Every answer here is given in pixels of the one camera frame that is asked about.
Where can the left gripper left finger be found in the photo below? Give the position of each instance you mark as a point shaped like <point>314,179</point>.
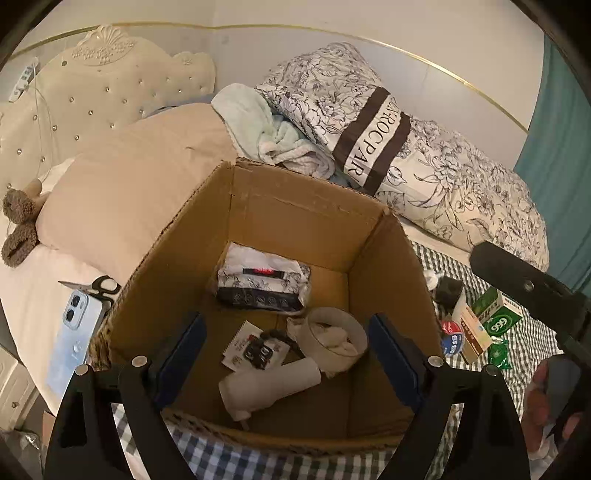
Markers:
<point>85,444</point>

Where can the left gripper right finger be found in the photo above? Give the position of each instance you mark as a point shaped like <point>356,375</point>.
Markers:
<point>489,444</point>

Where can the green 666 box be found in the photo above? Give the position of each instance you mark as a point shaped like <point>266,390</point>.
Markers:
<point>497,312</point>

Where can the green sachet packet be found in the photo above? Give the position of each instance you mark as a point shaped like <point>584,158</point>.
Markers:
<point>499,354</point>

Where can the brown beige medicine box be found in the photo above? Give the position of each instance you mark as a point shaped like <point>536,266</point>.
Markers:
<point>476,339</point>

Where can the white sock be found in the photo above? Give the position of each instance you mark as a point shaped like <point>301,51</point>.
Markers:
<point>249,391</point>

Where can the masking tape roll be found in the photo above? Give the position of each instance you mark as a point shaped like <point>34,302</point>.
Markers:
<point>329,363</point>

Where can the white snack packet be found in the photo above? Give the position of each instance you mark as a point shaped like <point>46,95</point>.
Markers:
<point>253,349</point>

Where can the floral tissue pack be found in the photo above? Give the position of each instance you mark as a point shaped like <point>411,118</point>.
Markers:
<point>256,280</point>

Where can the white curved tube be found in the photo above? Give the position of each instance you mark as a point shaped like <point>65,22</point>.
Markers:
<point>459,308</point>

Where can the person's hand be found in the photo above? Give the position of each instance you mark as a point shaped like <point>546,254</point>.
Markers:
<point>556,414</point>

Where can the blue smartphone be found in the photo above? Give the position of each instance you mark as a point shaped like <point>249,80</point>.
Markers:
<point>82,315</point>

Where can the teal curtain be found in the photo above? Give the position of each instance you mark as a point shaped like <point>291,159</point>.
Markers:
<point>555,163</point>

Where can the floral duvet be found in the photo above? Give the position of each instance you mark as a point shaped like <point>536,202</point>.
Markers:
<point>432,176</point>

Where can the beige pillow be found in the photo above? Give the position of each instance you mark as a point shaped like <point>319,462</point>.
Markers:
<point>120,192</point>

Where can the mint green towel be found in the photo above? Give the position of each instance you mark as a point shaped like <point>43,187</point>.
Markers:
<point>261,135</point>

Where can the cream tufted headboard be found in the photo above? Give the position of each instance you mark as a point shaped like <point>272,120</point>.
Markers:
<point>92,82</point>

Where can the white power strip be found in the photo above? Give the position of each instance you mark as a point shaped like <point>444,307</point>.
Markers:
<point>27,76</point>

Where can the black handled scissors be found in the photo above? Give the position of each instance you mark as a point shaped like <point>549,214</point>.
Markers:
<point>103,288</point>

